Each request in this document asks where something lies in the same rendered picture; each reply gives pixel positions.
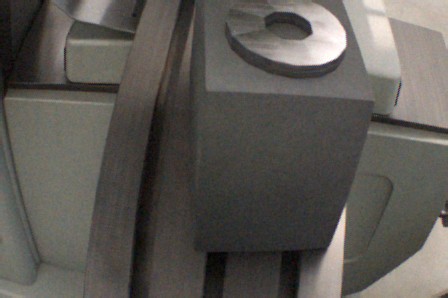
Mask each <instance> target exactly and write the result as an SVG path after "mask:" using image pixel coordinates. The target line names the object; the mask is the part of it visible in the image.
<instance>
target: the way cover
mask: <svg viewBox="0 0 448 298"><path fill-rule="evenodd" d="M49 1H50V2H52V3H53V4H55V6H56V7H58V8H59V9H60V10H62V11H63V13H64V12H65V14H66V15H67V16H69V17H71V19H72V18H73V20H76V21H79V22H82V23H87V24H91V25H96V26H97V25H99V26H103V27H105V28H106V27H108V28H113V29H115V30H116V29H118V30H120V31H121V30H123V31H126V32H130V33H135V32H136V30H137V28H138V25H139V22H140V19H141V15H142V12H143V9H144V7H145V5H146V2H147V0H101V1H100V0H49ZM133 2H135V3H133ZM89 5H90V6H91V7H89ZM123 5H124V7H123ZM99 11H100V12H99ZM97 12H99V13H97ZM123 13H124V14H125V15H124V14H123ZM109 18H111V19H109Z"/></svg>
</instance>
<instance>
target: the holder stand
mask: <svg viewBox="0 0 448 298"><path fill-rule="evenodd" d="M374 103H375V98H374V95H373V91H372V88H371V84H370V81H369V77H368V74H367V70H366V67H365V64H364V60H363V57H362V53H361V50H360V47H359V45H358V43H357V40H356V37H355V34H354V30H353V27H352V24H351V22H350V20H349V18H348V15H347V12H346V8H345V5H344V3H343V1H342V0H196V10H195V21H194V24H193V39H192V54H191V56H190V98H189V129H190V200H191V203H192V245H193V247H194V249H195V251H197V252H254V251H280V250H294V251H295V250H309V249H321V248H327V247H329V246H330V244H331V241H332V238H333V236H334V233H335V231H336V229H337V226H338V224H339V221H340V218H341V215H342V213H343V210H344V206H345V203H346V201H347V198H348V195H349V192H350V190H351V187H352V184H353V181H354V178H355V173H356V170H357V167H358V165H359V162H360V156H361V154H362V151H363V148H364V143H365V140H366V137H367V132H368V129H369V124H370V121H371V116H372V113H373V108H374V105H375V104H374Z"/></svg>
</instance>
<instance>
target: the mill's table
mask: <svg viewBox="0 0 448 298"><path fill-rule="evenodd" d="M195 10H196V0H147V2H146V5H145V7H144V9H143V12H142V15H141V19H140V22H139V25H138V28H137V30H136V32H135V36H134V39H133V42H132V47H131V50H130V52H129V54H128V57H127V60H126V65H125V68H124V72H123V76H122V79H121V84H120V86H119V89H118V92H117V95H116V98H115V103H114V107H113V111H112V114H111V119H110V125H109V130H108V134H107V138H106V142H105V146H104V150H103V157H102V162H101V166H100V173H99V177H98V185H97V189H96V196H95V200H94V202H95V204H94V207H93V214H92V222H91V228H90V236H89V238H90V239H89V242H88V243H89V246H88V253H87V255H88V256H87V262H86V272H85V281H84V290H83V292H84V293H83V298H342V296H341V293H342V286H343V280H342V279H343V271H344V255H345V236H346V213H347V209H346V203H345V206H344V210H343V213H342V215H341V218H340V221H339V224H338V226H337V229H336V231H335V233H334V236H333V238H332V241H331V244H330V246H329V247H327V248H321V249H309V250H295V251H294V250H280V251H254V252H197V251H195V249H194V247H193V245H192V203H191V200H190V129H189V98H190V56H191V54H192V39H193V24H194V21H195Z"/></svg>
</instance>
